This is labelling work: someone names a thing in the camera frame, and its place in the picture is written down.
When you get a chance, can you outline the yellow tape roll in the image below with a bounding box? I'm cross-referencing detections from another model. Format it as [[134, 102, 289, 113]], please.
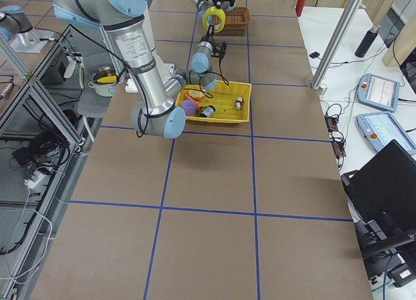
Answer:
[[202, 7, 226, 33]]

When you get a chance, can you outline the brown wicker basket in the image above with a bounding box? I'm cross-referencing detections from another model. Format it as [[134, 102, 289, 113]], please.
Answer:
[[221, 7, 251, 32]]

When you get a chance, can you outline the yellow plastic basket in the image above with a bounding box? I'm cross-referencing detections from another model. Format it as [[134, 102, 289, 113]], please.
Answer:
[[187, 81, 252, 124]]

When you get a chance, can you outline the bread slice toy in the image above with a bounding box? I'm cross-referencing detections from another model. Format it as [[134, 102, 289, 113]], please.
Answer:
[[188, 90, 205, 100]]

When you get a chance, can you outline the orange toy piece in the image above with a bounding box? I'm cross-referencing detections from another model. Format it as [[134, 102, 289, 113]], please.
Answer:
[[185, 93, 202, 109]]

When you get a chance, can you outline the purple cube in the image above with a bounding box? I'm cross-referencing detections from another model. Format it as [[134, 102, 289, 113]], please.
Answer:
[[180, 99, 198, 116]]

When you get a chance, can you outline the red bottle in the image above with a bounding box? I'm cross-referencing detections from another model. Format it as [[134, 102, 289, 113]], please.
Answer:
[[295, 0, 306, 17]]

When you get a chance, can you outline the small black device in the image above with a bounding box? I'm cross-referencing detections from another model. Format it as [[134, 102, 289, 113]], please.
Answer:
[[309, 51, 320, 59]]

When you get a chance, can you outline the white pot with corn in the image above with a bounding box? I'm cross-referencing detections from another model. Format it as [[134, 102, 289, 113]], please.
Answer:
[[88, 66, 118, 98]]

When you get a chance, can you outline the black orange power strip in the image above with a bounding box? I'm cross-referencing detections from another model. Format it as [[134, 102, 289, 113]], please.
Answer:
[[324, 114, 346, 159]]

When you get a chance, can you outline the black water bottle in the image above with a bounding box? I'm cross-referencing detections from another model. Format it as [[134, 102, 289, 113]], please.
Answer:
[[354, 24, 380, 58]]

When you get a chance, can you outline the upper teach pendant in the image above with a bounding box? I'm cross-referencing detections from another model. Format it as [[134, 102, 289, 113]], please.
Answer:
[[356, 73, 400, 112]]

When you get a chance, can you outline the teach pendant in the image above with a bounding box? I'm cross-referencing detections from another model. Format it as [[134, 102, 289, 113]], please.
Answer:
[[356, 112, 415, 156], [356, 73, 400, 112]]

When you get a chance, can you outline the lower teach pendant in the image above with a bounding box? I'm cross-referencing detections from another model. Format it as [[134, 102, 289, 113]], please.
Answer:
[[356, 112, 415, 156]]

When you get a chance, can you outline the black laptop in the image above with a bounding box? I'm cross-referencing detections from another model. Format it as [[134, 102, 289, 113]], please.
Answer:
[[341, 140, 415, 261]]

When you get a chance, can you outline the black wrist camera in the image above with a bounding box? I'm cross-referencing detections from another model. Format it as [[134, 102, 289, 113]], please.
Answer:
[[211, 42, 227, 59]]

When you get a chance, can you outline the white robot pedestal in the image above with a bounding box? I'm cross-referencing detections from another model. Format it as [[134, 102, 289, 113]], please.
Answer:
[[142, 7, 174, 83]]

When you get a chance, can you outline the aluminium frame post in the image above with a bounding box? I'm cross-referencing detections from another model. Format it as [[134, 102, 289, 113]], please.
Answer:
[[311, 0, 362, 96]]

